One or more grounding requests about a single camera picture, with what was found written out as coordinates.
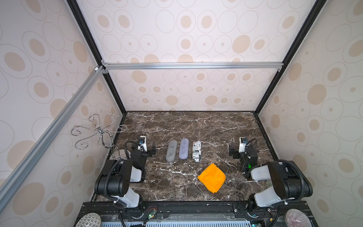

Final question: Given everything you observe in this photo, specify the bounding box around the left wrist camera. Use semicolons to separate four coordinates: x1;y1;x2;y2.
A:
137;136;147;153

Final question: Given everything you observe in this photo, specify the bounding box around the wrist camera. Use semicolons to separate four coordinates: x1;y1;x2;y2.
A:
137;136;147;153
239;137;248;153

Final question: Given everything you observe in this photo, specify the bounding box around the silver diagonal frame bar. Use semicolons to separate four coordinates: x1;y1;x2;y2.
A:
1;65;105;212

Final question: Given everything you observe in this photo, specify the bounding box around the silver horizontal frame bar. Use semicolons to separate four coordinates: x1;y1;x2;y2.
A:
104;61;284;71

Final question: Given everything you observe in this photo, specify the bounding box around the round patterned disc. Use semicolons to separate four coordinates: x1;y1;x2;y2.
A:
285;209;312;227
76;213;102;227

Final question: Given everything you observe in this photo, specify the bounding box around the orange microfiber cloth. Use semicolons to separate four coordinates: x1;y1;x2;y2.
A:
198;164;226;194

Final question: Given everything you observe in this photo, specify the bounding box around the lavender fabric eyeglass case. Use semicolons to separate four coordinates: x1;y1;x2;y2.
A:
179;138;189;160

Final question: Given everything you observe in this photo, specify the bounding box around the chrome wire cup stand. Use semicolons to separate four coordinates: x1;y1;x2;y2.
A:
71;113;128;160

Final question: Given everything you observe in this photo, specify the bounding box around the newspaper print eyeglass case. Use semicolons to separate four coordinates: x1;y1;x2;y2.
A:
192;141;201;162

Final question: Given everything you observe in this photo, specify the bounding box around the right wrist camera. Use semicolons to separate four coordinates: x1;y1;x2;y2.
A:
239;137;248;153

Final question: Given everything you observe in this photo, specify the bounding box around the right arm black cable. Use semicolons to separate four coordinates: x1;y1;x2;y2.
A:
243;138;306;202

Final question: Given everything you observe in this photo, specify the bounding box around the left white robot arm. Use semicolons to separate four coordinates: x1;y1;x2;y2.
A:
94;146;156;211

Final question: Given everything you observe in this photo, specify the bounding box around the dark grey eyeglass case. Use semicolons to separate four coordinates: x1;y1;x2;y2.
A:
165;140;177;163

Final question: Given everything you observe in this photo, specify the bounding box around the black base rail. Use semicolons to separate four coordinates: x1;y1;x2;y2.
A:
76;201;318;227

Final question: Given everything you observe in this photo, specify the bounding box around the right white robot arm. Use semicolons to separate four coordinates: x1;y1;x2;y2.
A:
228;143;313;212

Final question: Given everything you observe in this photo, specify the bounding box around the right round patterned disc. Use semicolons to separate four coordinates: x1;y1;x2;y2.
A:
285;209;312;227

